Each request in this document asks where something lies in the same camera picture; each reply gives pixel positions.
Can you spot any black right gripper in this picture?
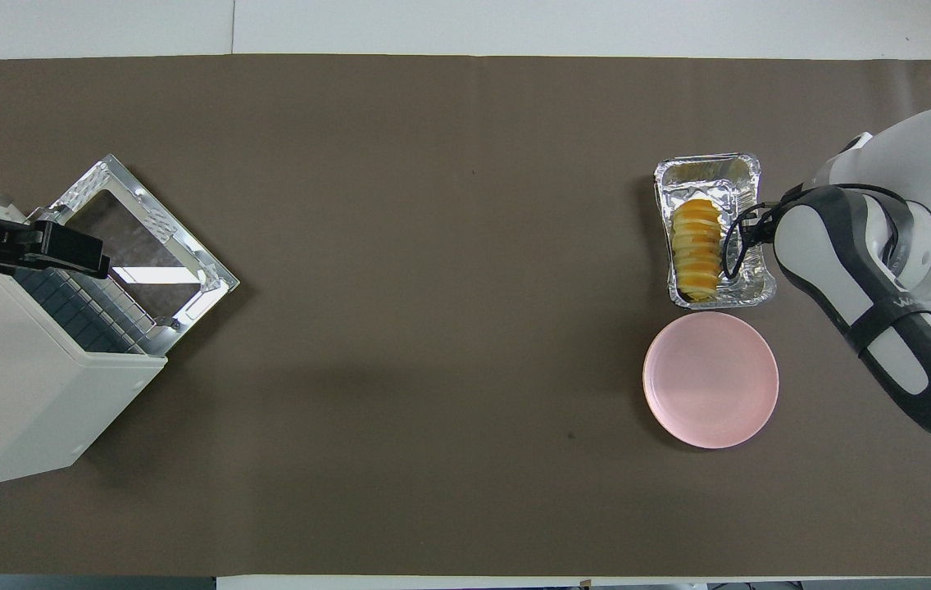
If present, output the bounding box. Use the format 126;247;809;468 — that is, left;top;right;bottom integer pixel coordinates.
752;205;779;247

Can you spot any glass oven door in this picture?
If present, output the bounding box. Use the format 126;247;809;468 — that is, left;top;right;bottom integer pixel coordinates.
27;154;241;358

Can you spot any golden ridged bread loaf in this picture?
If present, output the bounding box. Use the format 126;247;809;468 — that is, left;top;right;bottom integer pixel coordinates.
670;198;725;303

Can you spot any brown table mat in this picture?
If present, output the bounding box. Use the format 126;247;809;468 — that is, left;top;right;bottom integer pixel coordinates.
0;54;931;579

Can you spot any metal wire oven rack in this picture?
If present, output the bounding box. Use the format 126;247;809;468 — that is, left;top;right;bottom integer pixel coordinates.
11;209;181;356

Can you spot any aluminium foil tray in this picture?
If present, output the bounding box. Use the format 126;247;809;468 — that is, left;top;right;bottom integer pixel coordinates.
652;152;779;311

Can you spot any pink round plate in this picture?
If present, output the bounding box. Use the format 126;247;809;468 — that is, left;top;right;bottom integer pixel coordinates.
643;311;780;450

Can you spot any cream toaster oven body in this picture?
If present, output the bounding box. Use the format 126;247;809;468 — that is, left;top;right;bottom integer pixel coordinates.
0;190;169;491

